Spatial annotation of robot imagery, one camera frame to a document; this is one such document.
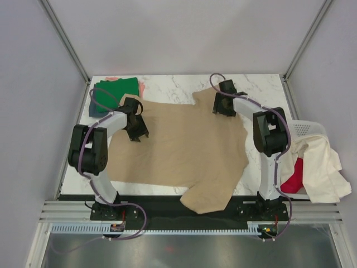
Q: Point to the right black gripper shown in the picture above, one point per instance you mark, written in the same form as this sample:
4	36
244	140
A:
217	108

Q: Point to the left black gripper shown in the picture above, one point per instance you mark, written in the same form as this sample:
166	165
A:
143	130

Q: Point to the tan t shirt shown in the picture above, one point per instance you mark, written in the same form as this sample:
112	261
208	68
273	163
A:
188	146

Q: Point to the red t shirt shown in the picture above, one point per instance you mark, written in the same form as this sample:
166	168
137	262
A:
295	182

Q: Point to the cream t shirt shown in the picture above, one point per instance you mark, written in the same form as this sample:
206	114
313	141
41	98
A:
322	180

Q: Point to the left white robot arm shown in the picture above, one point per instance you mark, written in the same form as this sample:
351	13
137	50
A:
88	154

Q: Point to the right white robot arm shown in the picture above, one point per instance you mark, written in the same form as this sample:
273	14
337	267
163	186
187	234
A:
272	139

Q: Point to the folded pink t shirt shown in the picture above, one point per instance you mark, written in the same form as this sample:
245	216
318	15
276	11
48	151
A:
141	84

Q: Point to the folded green t shirt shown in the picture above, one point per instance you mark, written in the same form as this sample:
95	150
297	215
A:
117	89

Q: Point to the folded blue t shirt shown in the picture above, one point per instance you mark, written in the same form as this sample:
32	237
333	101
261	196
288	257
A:
96	111

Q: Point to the white plastic basket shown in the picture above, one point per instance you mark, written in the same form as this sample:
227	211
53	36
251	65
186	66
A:
298	129

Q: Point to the right aluminium frame post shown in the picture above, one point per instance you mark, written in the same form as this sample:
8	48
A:
323	10

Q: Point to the aluminium frame post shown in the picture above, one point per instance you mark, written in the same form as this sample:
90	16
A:
60	31
323	10

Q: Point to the white cable duct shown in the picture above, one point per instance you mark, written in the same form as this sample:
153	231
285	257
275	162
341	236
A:
123	229

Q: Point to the left aluminium frame post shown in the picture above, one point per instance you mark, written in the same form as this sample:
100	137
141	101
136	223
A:
60	31

